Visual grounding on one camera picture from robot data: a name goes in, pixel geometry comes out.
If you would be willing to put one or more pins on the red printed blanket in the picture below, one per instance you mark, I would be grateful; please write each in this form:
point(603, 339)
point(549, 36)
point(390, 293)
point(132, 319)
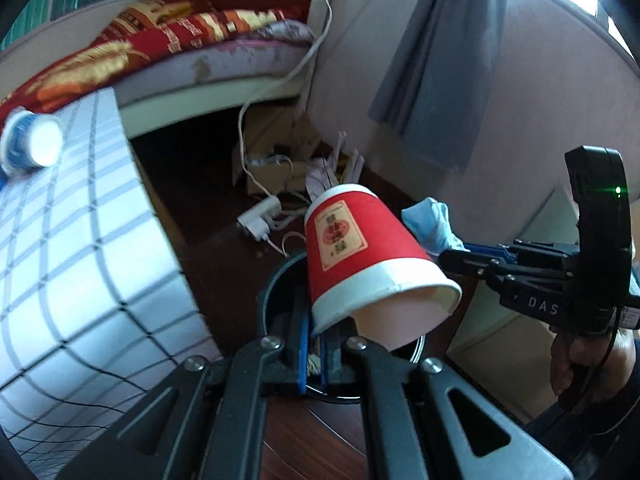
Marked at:
point(150, 35)

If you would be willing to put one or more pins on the person's right hand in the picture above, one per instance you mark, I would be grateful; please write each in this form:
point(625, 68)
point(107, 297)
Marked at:
point(575, 357)

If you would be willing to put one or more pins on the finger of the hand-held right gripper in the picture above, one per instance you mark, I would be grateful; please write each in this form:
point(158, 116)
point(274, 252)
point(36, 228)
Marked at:
point(482, 248)
point(465, 262)

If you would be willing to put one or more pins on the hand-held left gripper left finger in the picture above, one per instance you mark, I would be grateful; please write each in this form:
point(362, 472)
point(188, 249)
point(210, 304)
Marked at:
point(300, 345)

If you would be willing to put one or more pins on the red paper cup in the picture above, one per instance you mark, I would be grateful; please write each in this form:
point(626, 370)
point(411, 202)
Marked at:
point(350, 240)

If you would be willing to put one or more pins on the blue white paper cup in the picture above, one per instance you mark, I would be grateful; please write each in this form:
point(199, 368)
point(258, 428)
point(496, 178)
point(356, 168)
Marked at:
point(30, 142)

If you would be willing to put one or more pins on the bundle of paper strips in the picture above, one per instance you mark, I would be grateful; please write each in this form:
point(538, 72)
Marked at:
point(340, 160)

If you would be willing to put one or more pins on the white bed frame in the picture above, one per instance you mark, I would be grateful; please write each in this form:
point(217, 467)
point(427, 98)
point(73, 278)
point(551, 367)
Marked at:
point(200, 110)

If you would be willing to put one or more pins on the black round trash bin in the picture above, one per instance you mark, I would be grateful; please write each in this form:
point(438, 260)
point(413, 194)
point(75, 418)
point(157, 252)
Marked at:
point(272, 290)

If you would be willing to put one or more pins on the light blue cloth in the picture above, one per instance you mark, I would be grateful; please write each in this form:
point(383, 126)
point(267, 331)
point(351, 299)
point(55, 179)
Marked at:
point(430, 225)

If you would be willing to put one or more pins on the grey mattress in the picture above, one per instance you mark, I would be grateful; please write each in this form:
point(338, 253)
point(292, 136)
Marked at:
point(240, 60)

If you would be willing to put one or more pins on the grey blue curtain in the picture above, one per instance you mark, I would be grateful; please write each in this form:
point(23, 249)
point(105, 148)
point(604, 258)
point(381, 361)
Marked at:
point(440, 60)

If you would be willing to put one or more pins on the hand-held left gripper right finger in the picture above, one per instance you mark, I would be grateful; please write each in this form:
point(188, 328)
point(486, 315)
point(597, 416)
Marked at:
point(323, 365)

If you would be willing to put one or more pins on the white grid tablecloth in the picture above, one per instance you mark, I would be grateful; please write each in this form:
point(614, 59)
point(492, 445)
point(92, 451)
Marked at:
point(75, 270)

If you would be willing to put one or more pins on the white power strip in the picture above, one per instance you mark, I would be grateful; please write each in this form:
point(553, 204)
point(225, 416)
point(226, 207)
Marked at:
point(260, 217)

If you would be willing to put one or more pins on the cardboard box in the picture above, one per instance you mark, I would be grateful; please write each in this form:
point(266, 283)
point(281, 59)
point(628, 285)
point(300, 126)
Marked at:
point(270, 130)

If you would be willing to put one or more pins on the person's right forearm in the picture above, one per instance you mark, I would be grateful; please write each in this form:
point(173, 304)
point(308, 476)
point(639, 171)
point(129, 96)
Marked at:
point(600, 435)

